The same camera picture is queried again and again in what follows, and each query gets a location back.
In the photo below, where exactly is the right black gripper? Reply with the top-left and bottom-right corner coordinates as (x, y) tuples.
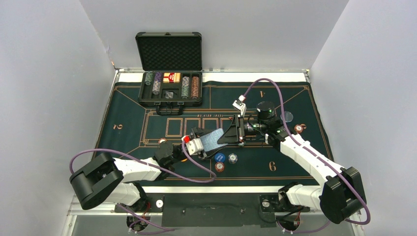
(218, 115), (267, 145)

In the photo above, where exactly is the blue playing card deck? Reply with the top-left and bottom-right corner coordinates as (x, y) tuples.
(200, 128), (228, 152)

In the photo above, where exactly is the blue chip stack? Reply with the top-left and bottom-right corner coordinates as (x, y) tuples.
(228, 153), (238, 164)

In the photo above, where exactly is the blue small blind button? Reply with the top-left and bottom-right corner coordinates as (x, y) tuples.
(214, 153), (226, 163)

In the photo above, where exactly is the orange poker chip stack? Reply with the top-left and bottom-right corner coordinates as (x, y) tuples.
(158, 138), (167, 144)

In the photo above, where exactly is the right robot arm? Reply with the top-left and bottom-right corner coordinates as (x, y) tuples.
(218, 100), (367, 224)

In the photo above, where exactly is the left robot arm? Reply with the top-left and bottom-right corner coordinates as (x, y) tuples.
(69, 127), (209, 211)

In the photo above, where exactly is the orange chip row in case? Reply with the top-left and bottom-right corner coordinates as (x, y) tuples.
(191, 76), (200, 99)

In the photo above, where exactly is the clear bag in case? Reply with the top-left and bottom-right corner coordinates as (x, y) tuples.
(165, 91), (174, 99)

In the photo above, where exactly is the blue chip row in case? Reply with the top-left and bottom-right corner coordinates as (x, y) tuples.
(181, 76), (190, 98)

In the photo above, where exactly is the green poker table mat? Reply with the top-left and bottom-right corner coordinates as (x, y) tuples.
(97, 81), (332, 187)

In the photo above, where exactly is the red playing card box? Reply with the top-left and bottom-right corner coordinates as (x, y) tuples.
(162, 72), (181, 83)

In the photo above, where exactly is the purple chip row in case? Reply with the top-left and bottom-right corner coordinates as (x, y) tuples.
(152, 72), (163, 95)

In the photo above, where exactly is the green chip row in case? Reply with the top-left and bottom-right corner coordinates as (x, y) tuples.
(145, 72), (154, 86)

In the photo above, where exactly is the black poker chip case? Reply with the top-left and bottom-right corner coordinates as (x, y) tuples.
(135, 31), (203, 116)

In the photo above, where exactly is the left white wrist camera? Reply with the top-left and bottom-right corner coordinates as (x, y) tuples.
(181, 135), (204, 156)

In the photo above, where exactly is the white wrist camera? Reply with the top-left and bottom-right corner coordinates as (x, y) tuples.
(181, 135), (204, 156)
(232, 95), (246, 117)

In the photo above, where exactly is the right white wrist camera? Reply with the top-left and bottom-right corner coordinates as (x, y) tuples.
(232, 95), (246, 117)

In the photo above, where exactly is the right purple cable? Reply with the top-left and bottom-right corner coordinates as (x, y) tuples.
(242, 78), (372, 235)

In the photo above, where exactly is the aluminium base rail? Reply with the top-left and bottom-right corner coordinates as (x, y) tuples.
(61, 192), (365, 236)

